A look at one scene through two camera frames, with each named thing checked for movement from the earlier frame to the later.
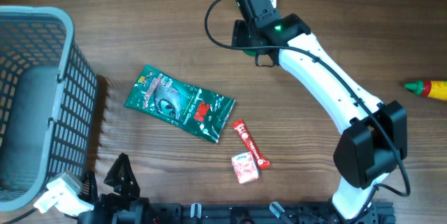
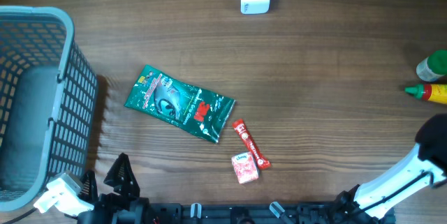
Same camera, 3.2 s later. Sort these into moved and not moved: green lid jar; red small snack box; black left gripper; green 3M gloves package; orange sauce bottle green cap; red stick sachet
Moved: orange sauce bottle green cap; green lid jar
Not moved: green 3M gloves package; red small snack box; red stick sachet; black left gripper
